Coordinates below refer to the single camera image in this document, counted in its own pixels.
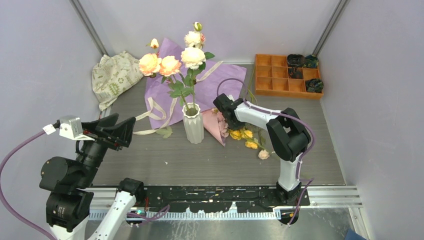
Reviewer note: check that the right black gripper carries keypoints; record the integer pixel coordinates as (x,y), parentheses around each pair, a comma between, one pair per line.
(236,126)

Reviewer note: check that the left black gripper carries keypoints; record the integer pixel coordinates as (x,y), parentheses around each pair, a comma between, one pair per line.
(100,129)

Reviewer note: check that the yellow rose flower spray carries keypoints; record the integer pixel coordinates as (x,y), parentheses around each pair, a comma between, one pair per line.
(245,136)

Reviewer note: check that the purple pink wrapping paper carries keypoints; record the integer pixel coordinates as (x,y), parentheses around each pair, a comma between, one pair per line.
(205,91)

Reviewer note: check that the pink white flower spray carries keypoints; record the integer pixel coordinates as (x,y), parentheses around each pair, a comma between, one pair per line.
(193,57)

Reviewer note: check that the small pale pink rosebud stem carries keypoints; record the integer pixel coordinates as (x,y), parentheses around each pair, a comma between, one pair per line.
(255,136)

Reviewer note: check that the peach rose flower stem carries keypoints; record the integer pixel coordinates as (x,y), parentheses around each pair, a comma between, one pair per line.
(169,68)

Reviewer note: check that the pink peony flower stem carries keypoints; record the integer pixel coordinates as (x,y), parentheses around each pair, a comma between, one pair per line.
(222,123)

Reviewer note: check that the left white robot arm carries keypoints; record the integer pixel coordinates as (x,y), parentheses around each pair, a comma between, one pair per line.
(68,204)

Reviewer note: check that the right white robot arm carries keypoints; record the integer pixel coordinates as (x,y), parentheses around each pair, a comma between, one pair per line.
(287,133)

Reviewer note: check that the white ribbed vase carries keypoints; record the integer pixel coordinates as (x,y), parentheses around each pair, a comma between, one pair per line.
(193,123)

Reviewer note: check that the fallen green leaf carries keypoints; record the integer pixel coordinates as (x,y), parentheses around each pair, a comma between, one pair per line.
(165,132)

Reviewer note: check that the orange compartment tray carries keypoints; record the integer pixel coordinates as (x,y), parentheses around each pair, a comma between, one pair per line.
(272,78)

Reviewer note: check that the cream patterned cloth bag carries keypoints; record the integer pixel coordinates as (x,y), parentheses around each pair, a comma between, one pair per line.
(113,76)

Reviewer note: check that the dark sock in tray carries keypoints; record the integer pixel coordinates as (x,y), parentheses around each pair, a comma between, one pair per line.
(295,73)

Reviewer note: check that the dark rolled sock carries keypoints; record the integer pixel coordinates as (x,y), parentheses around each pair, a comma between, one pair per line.
(295,60)

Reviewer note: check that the patterned sock front compartment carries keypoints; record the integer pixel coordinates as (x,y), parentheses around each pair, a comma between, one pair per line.
(314,85)

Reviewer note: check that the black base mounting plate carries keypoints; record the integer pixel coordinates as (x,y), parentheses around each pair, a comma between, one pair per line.
(217,199)

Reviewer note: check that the green blue rolled sock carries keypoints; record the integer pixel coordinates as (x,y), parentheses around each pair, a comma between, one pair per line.
(311,62)

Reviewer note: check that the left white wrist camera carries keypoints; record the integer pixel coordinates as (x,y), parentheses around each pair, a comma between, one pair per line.
(69,127)

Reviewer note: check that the aluminium front rail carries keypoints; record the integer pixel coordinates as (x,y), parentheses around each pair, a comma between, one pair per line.
(321,197)

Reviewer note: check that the left corner frame post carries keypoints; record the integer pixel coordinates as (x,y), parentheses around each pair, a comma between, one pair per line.
(82,14)

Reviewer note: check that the corner frame post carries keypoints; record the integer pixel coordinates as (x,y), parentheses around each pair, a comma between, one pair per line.
(82,14)
(334,18)

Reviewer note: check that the right corner frame post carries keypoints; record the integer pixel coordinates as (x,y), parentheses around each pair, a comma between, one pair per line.
(334,18)

